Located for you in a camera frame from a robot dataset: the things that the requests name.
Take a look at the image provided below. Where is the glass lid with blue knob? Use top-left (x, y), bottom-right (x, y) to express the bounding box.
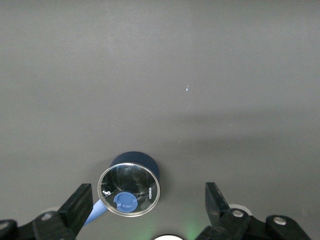
top-left (97, 161), bottom-right (161, 218)

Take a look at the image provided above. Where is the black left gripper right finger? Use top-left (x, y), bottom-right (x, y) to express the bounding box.
top-left (194, 182), bottom-right (311, 240)

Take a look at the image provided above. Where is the dark blue saucepan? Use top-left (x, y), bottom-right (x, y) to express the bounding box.
top-left (83, 149), bottom-right (161, 227)

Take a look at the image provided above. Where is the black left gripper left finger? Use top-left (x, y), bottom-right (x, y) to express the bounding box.
top-left (0, 183), bottom-right (94, 240)

